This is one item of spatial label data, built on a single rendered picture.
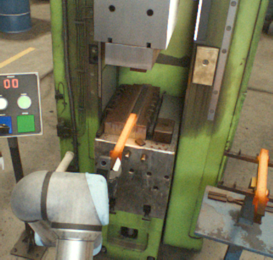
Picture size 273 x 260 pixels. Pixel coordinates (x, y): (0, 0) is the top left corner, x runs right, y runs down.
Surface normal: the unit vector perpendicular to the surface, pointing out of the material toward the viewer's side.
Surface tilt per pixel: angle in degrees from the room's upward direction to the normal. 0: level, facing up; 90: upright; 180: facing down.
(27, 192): 45
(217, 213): 0
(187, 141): 90
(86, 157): 90
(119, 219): 90
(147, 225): 90
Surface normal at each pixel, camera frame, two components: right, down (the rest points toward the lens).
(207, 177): -0.21, 0.52
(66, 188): 0.04, -0.55
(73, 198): 0.02, -0.30
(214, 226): 0.06, -0.84
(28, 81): 0.22, 0.05
